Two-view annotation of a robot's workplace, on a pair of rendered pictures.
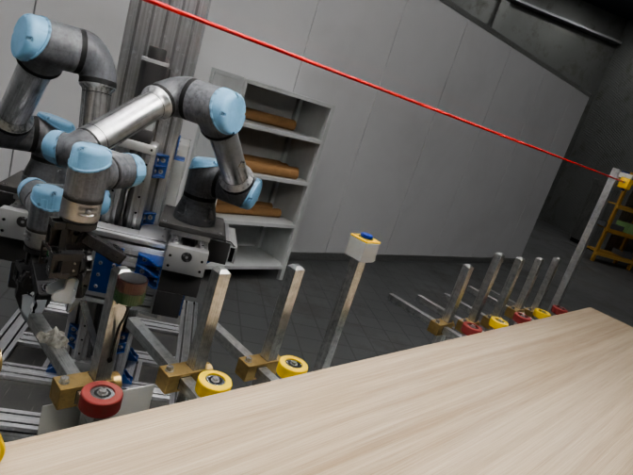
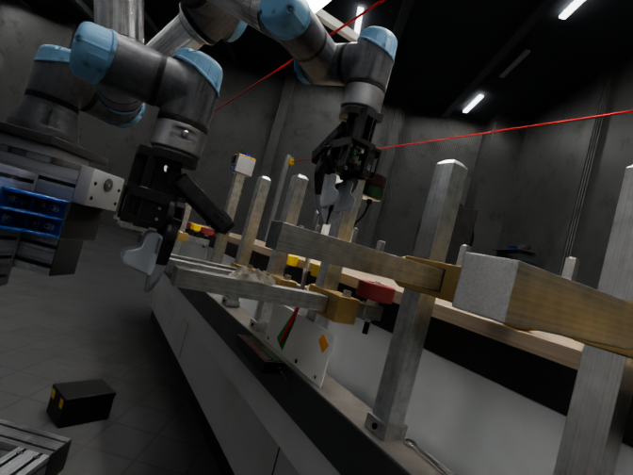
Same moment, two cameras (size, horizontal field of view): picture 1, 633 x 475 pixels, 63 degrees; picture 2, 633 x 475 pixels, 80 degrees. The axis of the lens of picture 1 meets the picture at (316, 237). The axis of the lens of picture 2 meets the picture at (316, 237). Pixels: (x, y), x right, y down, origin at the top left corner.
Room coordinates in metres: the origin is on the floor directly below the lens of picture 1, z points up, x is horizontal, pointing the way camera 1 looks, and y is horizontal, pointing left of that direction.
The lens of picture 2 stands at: (0.81, 1.13, 0.94)
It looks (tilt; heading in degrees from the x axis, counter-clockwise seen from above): 2 degrees up; 287
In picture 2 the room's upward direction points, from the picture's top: 15 degrees clockwise
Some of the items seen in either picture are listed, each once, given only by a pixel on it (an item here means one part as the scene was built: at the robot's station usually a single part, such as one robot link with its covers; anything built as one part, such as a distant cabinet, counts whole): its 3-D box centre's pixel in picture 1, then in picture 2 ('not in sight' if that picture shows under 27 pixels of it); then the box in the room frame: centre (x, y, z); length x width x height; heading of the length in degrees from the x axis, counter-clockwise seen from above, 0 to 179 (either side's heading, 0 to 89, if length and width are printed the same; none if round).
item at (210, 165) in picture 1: (206, 175); (63, 76); (1.79, 0.43, 1.20); 0.13 x 0.12 x 0.14; 78
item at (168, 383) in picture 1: (186, 375); (275, 285); (1.16, 0.21, 0.83); 0.14 x 0.06 x 0.05; 138
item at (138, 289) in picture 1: (132, 283); (372, 181); (0.96, 0.33, 1.12); 0.06 x 0.06 x 0.02
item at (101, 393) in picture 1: (97, 414); (371, 307); (0.90, 0.31, 0.85); 0.08 x 0.08 x 0.11
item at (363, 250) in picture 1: (362, 249); (242, 166); (1.56, -0.15, 1.18); 0.07 x 0.07 x 0.08; 48
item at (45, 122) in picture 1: (52, 136); not in sight; (1.65, 0.92, 1.20); 0.13 x 0.12 x 0.14; 135
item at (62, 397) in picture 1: (88, 388); (329, 302); (0.97, 0.37, 0.85); 0.14 x 0.06 x 0.05; 138
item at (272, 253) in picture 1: (250, 182); not in sight; (4.13, 0.65, 0.78); 0.90 x 0.45 x 1.55; 136
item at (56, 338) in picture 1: (53, 335); (254, 274); (1.08, 0.52, 0.87); 0.09 x 0.07 x 0.02; 48
